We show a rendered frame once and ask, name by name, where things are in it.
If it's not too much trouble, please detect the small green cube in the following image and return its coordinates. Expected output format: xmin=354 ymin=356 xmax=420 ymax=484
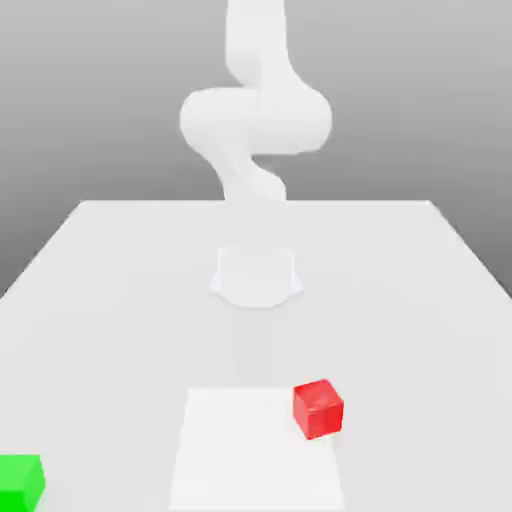
xmin=0 ymin=454 xmax=47 ymax=512

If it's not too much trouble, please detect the small red cube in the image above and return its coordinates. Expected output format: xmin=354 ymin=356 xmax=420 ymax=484
xmin=292 ymin=378 xmax=345 ymax=441

